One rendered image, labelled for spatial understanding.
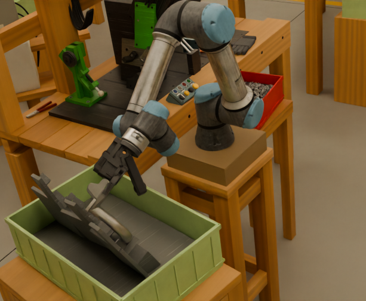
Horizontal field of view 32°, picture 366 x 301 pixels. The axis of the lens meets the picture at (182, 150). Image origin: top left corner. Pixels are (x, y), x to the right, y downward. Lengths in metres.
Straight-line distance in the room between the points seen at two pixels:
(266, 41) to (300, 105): 1.28
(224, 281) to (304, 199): 1.67
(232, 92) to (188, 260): 0.60
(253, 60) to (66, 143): 1.08
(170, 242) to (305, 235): 1.40
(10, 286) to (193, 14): 1.07
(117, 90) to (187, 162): 0.74
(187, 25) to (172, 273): 0.76
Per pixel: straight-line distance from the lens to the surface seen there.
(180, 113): 2.80
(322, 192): 3.73
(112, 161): 1.82
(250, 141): 2.45
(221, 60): 2.10
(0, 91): 2.84
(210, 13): 1.99
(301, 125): 4.34
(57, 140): 2.78
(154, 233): 2.20
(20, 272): 2.29
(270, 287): 2.95
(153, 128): 1.86
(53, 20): 3.00
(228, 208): 2.40
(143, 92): 2.02
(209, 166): 2.36
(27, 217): 2.30
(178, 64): 3.20
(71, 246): 2.23
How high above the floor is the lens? 2.24
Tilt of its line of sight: 32 degrees down
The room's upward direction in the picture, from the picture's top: 8 degrees counter-clockwise
